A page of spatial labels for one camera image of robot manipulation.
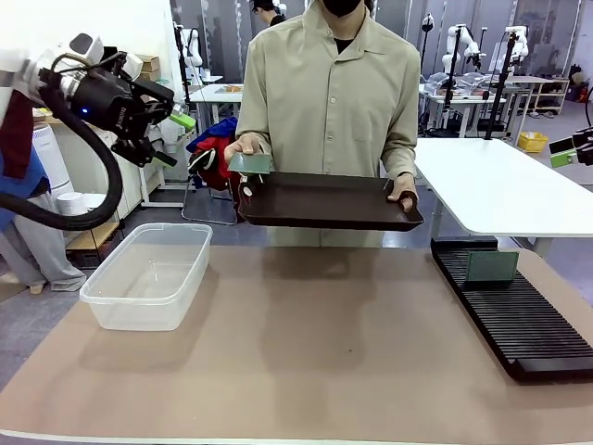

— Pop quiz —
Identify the black face mask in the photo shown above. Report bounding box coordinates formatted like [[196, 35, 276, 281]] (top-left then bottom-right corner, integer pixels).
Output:
[[321, 0, 363, 19]]

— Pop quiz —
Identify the clear plastic storage box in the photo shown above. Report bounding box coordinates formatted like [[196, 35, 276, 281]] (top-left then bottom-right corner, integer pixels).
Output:
[[79, 222, 214, 333]]

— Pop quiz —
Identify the person's left forearm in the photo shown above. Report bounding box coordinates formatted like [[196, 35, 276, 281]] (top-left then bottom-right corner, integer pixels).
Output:
[[378, 132, 419, 180]]

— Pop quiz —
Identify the person in beige shirt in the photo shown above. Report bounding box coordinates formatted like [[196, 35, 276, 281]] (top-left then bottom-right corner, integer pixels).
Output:
[[234, 0, 422, 248]]

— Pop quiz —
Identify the background person in cap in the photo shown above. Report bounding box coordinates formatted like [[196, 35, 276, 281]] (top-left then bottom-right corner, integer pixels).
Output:
[[251, 0, 287, 30]]

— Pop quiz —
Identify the white cylindrical container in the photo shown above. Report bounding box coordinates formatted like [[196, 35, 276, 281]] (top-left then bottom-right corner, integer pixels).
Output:
[[56, 191, 110, 217]]

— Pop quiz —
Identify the wide green PCB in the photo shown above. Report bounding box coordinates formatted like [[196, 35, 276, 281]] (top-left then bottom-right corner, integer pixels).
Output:
[[464, 249, 518, 285]]

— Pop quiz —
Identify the wooden stool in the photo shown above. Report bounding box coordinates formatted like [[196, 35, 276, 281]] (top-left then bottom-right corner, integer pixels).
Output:
[[63, 221, 122, 271]]

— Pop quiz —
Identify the person's left hand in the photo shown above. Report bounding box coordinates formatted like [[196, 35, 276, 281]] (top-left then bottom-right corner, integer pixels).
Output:
[[385, 172, 419, 214]]

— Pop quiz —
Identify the person's right forearm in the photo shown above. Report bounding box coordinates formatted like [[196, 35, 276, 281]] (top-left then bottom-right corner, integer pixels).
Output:
[[234, 104, 275, 146]]

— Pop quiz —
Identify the white air purifier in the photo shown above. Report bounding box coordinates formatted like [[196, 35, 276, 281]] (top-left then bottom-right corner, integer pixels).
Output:
[[31, 121, 76, 192]]

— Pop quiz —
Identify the yellow plastic crate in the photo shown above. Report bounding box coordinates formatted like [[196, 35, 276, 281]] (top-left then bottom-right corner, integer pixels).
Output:
[[517, 131, 549, 154]]

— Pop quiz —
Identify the squarish green PCB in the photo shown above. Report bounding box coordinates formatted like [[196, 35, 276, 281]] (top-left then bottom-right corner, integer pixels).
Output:
[[226, 152, 273, 177]]

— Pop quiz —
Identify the metal chair frame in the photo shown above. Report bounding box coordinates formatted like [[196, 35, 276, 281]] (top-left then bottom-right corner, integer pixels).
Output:
[[181, 182, 238, 227]]

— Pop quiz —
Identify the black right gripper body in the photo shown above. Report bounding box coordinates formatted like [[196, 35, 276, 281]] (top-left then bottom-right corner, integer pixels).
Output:
[[571, 129, 593, 167]]

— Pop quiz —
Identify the white table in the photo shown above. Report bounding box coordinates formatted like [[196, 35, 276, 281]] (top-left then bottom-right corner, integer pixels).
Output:
[[410, 137, 593, 259]]

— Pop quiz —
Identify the cardboard box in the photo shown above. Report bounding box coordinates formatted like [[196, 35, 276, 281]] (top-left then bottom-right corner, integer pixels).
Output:
[[135, 54, 161, 83]]

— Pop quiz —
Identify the black tripod stand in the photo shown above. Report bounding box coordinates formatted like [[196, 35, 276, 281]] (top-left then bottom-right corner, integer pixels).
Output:
[[483, 31, 521, 141]]

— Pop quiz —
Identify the person's right hand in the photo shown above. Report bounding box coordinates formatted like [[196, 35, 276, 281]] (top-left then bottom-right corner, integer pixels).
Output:
[[223, 133, 273, 162]]

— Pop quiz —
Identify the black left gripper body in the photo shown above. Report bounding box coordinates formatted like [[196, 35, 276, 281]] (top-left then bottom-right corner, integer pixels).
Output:
[[68, 73, 142, 139]]

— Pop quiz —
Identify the person in maroon top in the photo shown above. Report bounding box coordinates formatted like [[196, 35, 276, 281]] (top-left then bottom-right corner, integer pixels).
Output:
[[0, 87, 88, 294]]

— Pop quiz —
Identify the wooden shelf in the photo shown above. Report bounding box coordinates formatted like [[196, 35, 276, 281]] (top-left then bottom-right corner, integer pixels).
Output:
[[506, 75, 572, 116]]

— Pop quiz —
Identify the dark brown plastic tray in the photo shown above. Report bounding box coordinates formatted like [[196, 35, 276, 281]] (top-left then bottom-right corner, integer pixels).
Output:
[[237, 171, 425, 233]]

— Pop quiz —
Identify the black slotted PCB rack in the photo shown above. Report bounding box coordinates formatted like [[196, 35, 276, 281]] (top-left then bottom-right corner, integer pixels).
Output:
[[429, 236, 593, 384]]

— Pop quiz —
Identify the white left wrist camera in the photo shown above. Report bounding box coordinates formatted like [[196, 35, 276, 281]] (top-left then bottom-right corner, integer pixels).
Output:
[[68, 32, 145, 79]]

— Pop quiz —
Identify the red and blue jacket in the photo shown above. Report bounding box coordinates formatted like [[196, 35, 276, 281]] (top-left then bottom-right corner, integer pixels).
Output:
[[185, 117, 243, 192]]

